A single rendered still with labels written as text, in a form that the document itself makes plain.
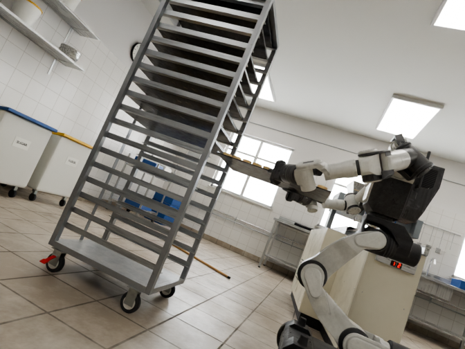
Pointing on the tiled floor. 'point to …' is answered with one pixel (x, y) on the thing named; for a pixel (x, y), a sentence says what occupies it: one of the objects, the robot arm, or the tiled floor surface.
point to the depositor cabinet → (297, 296)
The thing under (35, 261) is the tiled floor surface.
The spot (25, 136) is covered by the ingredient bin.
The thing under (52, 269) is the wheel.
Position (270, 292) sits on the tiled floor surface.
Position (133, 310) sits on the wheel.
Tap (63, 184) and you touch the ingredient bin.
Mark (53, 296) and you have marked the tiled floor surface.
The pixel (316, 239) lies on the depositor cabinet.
